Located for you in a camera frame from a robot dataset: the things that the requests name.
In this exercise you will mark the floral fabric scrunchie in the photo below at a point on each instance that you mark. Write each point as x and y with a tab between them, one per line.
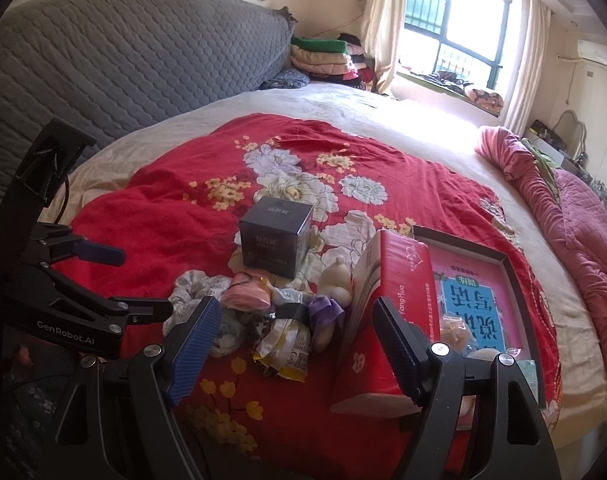
193	285

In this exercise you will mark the grey quilted headboard cover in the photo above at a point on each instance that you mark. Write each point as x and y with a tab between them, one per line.
133	60

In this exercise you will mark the bundle of yellow white sachets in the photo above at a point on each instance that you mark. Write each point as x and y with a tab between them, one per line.
286	350

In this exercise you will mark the black band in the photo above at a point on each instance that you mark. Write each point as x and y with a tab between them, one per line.
291	312

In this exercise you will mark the red and white box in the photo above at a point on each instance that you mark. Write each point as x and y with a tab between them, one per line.
403	270

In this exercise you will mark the stack of folded blankets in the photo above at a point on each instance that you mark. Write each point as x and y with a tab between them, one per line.
323	60

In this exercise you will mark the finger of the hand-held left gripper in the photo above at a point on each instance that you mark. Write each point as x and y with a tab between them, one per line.
148	310
101	254

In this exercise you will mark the pink book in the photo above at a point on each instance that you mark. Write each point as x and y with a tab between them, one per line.
483	285

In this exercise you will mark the pink packet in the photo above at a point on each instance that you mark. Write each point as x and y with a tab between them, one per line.
246	296

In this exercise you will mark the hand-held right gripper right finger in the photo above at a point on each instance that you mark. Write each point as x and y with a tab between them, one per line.
398	355

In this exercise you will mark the white air conditioner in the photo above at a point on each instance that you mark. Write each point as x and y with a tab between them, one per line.
598	52

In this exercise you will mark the patterned cushion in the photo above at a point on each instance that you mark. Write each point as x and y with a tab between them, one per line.
483	99

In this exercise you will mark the dark blue box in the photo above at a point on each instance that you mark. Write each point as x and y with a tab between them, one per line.
273	245

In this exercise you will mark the red floral blanket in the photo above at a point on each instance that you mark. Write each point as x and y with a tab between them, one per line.
158	220

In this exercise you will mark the leopard print cloth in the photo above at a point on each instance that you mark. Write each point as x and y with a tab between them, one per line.
261	332

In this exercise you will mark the barred window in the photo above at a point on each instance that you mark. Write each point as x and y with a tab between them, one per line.
463	20

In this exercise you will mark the white plush toy purple bow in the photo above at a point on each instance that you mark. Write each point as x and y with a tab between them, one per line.
336	277

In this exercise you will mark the dark clothes pile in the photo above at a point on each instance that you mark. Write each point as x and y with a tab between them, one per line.
446	80

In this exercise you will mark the pink quilt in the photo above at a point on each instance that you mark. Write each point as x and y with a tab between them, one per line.
583	240

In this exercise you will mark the green cloth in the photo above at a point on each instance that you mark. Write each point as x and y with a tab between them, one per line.
546	170

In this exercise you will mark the beige bed sheet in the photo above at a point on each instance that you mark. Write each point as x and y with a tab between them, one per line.
383	125

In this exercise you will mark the vanity mirror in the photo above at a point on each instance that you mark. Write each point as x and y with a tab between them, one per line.
571	130

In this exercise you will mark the dark cardboard tray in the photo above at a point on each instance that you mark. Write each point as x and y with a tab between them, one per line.
523	315

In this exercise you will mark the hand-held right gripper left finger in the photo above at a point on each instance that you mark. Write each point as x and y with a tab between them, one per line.
196	350

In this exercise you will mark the dark patterned pillow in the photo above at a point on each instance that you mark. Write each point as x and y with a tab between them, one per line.
286	80

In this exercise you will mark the cream curtain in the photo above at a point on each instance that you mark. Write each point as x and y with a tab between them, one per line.
381	25
528	70

